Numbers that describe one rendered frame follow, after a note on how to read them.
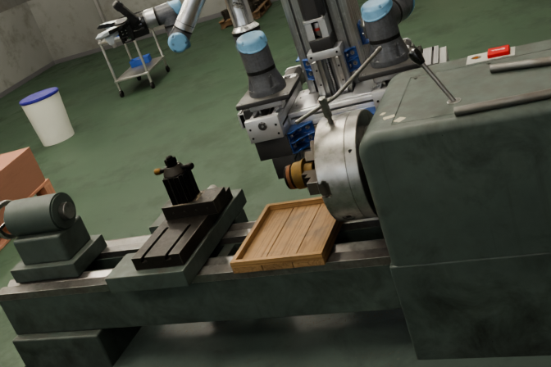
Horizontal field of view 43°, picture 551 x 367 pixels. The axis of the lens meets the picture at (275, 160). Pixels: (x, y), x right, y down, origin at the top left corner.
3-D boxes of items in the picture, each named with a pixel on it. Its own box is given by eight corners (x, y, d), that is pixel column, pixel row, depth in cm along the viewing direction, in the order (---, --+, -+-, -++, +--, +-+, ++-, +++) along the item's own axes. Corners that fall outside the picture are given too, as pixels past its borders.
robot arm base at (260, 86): (255, 88, 285) (247, 65, 281) (289, 79, 280) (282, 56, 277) (245, 101, 272) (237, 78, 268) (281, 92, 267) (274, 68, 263)
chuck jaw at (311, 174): (339, 163, 202) (327, 179, 191) (343, 178, 203) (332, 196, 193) (303, 169, 206) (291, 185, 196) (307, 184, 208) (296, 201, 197)
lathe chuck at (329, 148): (384, 173, 223) (354, 90, 207) (371, 240, 199) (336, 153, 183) (357, 176, 226) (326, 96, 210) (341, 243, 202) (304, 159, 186)
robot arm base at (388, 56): (372, 59, 269) (366, 34, 266) (411, 49, 264) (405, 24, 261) (369, 71, 256) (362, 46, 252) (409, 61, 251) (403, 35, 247)
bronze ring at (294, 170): (314, 151, 211) (287, 157, 215) (307, 165, 203) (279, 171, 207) (325, 177, 214) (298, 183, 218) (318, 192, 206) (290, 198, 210)
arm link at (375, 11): (362, 43, 256) (352, 7, 251) (378, 30, 265) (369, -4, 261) (391, 38, 249) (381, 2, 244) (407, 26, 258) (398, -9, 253)
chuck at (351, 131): (394, 171, 221) (366, 88, 205) (382, 239, 197) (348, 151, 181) (384, 173, 223) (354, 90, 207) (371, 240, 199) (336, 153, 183)
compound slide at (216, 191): (229, 198, 239) (224, 186, 238) (217, 213, 231) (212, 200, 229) (178, 206, 248) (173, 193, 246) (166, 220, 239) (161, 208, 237)
